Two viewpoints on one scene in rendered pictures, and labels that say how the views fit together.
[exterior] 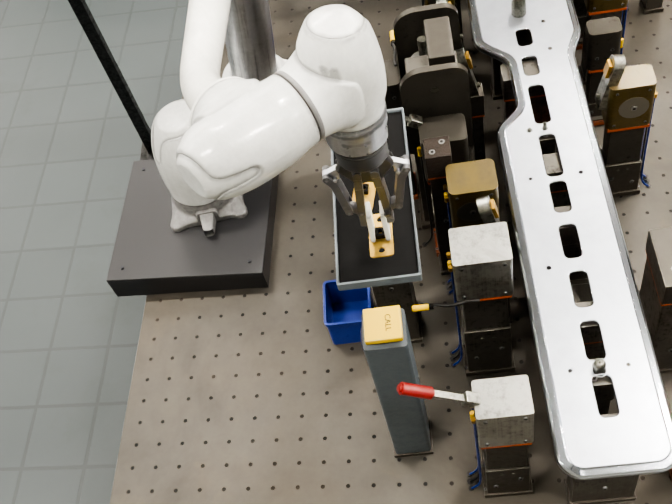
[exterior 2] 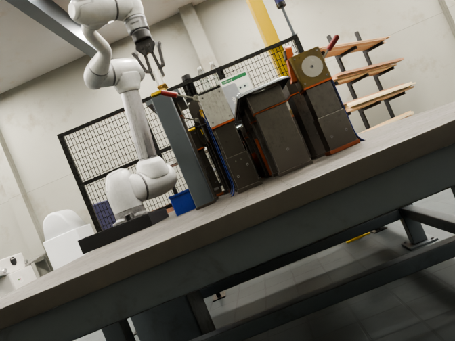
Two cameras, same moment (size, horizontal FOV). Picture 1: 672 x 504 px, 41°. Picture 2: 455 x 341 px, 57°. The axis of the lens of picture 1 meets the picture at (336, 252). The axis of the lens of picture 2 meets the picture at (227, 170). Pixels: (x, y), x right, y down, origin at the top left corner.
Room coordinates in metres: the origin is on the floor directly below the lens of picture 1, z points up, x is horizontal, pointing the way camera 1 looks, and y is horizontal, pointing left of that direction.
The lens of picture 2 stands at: (-0.84, 0.18, 0.76)
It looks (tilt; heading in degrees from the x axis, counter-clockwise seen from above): 1 degrees up; 348
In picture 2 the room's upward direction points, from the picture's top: 23 degrees counter-clockwise
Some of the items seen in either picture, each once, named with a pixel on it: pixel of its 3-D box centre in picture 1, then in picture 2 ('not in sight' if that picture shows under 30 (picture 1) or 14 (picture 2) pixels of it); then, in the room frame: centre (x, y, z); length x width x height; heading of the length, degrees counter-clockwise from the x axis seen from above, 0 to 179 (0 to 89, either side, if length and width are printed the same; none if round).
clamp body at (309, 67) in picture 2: not in sight; (326, 101); (0.51, -0.54, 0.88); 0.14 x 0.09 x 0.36; 78
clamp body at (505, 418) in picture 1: (496, 442); (226, 143); (0.59, -0.17, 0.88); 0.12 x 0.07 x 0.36; 78
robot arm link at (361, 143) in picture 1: (355, 122); (137, 26); (0.85, -0.08, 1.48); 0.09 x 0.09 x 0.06
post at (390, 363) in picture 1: (399, 389); (183, 151); (0.72, -0.04, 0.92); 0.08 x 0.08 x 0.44; 78
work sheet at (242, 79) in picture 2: not in sight; (240, 94); (2.10, -0.77, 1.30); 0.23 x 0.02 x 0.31; 78
